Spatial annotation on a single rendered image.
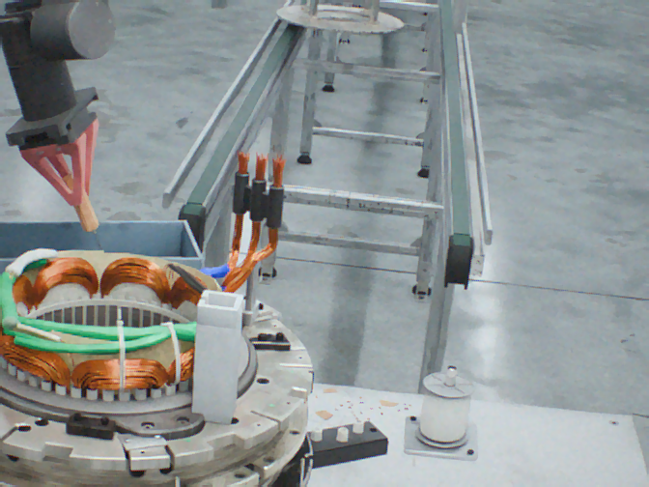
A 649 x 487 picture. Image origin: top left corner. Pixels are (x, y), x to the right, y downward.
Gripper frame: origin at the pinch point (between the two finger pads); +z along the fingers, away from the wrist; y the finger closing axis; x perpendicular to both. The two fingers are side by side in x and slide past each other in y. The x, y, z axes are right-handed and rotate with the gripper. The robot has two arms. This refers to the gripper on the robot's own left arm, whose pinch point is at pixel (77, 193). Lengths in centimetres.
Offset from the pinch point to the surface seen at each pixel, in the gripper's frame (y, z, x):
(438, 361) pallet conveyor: 126, 98, -5
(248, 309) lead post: -19.6, 5.3, -21.3
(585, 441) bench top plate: 24, 52, -43
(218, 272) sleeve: -21.1, 0.8, -20.4
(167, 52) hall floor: 518, 121, 181
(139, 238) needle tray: 6.7, 8.7, -2.0
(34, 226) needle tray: 2.3, 3.6, 7.3
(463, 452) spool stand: 16, 46, -29
